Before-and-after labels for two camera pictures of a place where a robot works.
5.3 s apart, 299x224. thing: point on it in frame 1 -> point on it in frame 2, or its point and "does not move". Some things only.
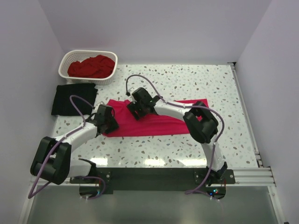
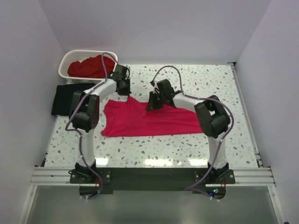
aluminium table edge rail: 261,175 does not move
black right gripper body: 135,106 -> 157,100
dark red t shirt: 97,66 does not move
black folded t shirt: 62,105 does not move
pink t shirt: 152,124 does not move
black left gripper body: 111,124 -> 126,88
